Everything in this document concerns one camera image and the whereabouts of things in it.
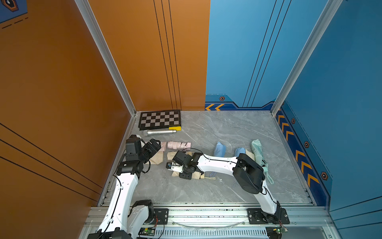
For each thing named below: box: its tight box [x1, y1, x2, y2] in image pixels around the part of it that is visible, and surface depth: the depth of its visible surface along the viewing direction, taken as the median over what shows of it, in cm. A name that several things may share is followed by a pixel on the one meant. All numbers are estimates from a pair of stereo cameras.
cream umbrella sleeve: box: [144, 150, 164, 165], surface depth 93 cm
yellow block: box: [168, 125, 182, 131], surface depth 111 cm
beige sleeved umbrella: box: [245, 148, 256, 162], surface depth 94 cm
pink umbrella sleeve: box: [158, 141, 167, 152], surface depth 98 cm
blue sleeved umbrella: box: [234, 147, 246, 158], surface depth 96 cm
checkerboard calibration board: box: [138, 109, 182, 131], surface depth 114 cm
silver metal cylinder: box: [143, 129, 177, 136], surface depth 107 cm
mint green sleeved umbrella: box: [250, 138, 275, 185], surface depth 93 cm
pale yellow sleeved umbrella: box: [191, 171, 216, 180], surface depth 84 cm
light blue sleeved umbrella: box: [214, 141, 227, 158], surface depth 98 cm
